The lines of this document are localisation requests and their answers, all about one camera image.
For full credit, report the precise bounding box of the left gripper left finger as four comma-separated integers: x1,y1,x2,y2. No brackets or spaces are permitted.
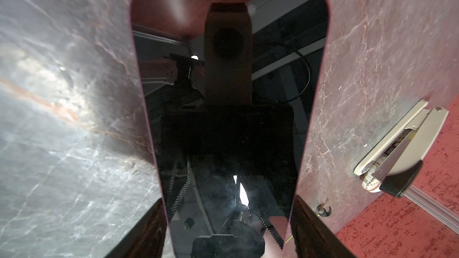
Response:
105,198,167,258

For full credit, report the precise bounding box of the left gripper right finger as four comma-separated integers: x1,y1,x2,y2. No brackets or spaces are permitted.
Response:
290,195,355,258

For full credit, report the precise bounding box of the black smartphone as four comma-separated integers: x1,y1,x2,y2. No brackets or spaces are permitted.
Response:
130,0,329,258

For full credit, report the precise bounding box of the white patterned pouch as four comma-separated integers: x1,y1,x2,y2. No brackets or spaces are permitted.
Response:
362,163,381,193

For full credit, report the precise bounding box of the beige stapler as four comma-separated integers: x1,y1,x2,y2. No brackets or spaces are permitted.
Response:
354,100,449,198

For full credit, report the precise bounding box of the right aluminium corner post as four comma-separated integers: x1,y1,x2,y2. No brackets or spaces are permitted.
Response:
404,185,459,234

